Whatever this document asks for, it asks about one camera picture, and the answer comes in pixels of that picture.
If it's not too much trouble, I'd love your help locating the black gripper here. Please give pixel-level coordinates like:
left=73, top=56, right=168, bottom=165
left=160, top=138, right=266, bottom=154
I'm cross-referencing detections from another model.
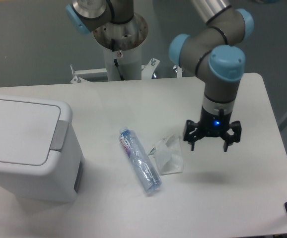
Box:
left=183, top=107, right=241, bottom=152

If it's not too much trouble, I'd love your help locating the white plastic trash can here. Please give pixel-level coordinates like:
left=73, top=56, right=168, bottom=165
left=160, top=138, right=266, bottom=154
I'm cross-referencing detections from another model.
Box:
left=0, top=94, right=85, bottom=202

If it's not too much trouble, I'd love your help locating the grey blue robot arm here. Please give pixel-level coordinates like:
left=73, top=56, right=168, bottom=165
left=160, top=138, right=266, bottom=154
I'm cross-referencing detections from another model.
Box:
left=66, top=0, right=254, bottom=150

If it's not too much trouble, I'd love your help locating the crumpled clear plastic bag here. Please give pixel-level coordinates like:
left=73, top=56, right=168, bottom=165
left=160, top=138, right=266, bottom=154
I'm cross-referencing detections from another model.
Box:
left=148, top=134, right=184, bottom=176

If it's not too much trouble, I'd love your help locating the clear plastic water bottle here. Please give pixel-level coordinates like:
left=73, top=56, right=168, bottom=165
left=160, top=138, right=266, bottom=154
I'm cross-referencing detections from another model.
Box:
left=119, top=127, right=162, bottom=193

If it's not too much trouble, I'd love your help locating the white bracket post with bolt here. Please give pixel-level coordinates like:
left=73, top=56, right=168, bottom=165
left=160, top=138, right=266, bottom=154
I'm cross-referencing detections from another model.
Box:
left=172, top=64, right=184, bottom=78

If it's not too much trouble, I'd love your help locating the white metal mounting bracket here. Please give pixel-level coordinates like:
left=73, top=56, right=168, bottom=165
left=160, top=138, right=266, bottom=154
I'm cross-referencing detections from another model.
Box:
left=70, top=58, right=160, bottom=84

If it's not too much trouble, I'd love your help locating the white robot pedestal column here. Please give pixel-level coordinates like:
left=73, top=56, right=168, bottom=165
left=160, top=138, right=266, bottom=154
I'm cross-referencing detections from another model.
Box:
left=93, top=13, right=148, bottom=69

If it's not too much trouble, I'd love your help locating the black cable on pedestal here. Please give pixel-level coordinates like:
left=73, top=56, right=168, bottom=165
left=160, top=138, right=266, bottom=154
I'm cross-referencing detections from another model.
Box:
left=111, top=38, right=125, bottom=81

